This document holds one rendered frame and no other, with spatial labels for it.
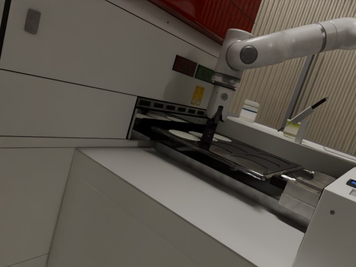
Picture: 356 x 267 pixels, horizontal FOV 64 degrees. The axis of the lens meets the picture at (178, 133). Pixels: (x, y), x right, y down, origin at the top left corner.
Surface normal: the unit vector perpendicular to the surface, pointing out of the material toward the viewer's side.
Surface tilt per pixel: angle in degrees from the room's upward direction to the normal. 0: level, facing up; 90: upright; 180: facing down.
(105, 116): 90
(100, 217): 90
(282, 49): 77
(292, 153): 90
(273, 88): 90
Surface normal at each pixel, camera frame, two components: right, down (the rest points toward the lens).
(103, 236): -0.58, -0.04
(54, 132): 0.76, 0.33
